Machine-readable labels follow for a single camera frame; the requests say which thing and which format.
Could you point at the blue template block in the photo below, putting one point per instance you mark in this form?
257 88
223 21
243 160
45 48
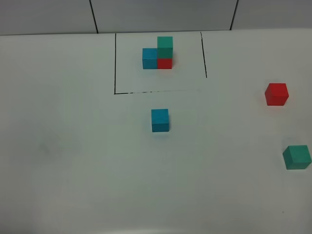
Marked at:
149 58

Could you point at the loose green block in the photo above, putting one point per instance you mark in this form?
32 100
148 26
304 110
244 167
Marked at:
297 157

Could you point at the green template block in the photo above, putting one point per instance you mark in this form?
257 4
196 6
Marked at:
164 47

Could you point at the red template block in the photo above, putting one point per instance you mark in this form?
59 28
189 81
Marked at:
164 63

